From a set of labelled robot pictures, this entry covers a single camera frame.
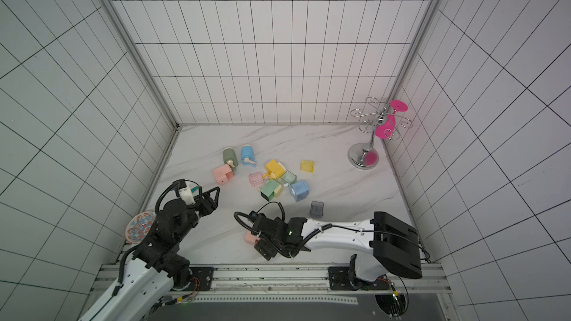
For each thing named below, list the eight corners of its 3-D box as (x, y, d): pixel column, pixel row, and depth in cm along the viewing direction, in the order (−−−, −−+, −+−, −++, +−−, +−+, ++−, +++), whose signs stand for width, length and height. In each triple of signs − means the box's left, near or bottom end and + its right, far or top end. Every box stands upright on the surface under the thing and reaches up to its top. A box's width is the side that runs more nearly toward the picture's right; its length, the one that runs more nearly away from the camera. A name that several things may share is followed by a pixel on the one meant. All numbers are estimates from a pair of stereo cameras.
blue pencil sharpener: (292, 202, 92) (293, 195, 87) (289, 191, 95) (289, 183, 90) (309, 198, 93) (310, 190, 88) (305, 187, 97) (306, 179, 91)
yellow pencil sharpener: (261, 176, 100) (260, 172, 97) (271, 162, 105) (270, 158, 102) (276, 184, 98) (276, 180, 95) (286, 170, 103) (286, 165, 100)
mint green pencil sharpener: (259, 193, 95) (258, 188, 92) (271, 182, 99) (271, 177, 95) (271, 203, 92) (270, 199, 89) (283, 191, 96) (282, 187, 92)
